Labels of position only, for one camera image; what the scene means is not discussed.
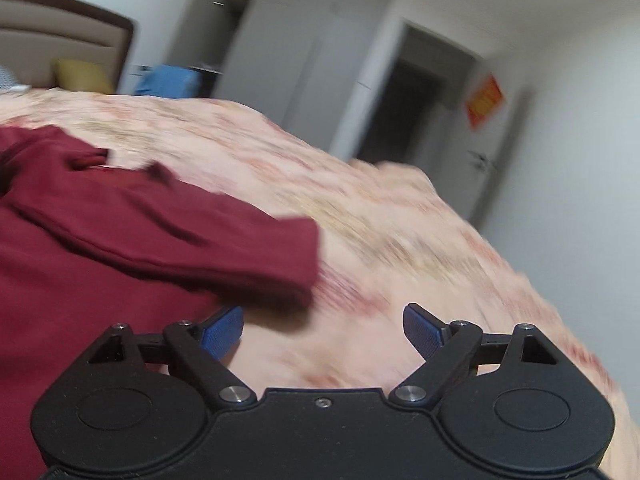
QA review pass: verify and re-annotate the floral peach bed quilt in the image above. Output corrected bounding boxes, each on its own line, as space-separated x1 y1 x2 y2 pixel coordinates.
1 90 639 479

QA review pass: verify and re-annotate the black door handle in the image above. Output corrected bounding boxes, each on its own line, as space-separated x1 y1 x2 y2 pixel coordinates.
469 151 497 171

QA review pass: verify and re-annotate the mustard yellow pillow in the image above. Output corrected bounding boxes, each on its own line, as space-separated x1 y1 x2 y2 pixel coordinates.
52 58 115 94

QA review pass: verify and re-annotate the black white checkered pillow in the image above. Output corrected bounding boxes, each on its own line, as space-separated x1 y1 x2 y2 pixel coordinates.
0 66 20 92

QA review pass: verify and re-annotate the white bedroom door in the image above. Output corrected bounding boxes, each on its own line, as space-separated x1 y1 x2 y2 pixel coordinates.
450 84 536 231

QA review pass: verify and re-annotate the red fu door decoration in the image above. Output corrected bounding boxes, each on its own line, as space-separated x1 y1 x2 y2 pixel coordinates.
465 74 504 130

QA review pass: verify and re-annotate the grey built-in wardrobe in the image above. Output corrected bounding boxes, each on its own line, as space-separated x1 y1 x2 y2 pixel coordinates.
165 0 394 158

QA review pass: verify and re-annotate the brown padded bed headboard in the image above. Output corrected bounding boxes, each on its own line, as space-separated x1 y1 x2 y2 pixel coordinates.
1 0 136 88

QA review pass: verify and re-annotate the dark red garment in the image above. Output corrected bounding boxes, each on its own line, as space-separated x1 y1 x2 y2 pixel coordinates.
1 126 319 479

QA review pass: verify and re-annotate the blue clothing on chair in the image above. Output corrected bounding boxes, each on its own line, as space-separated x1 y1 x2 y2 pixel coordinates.
134 65 201 99

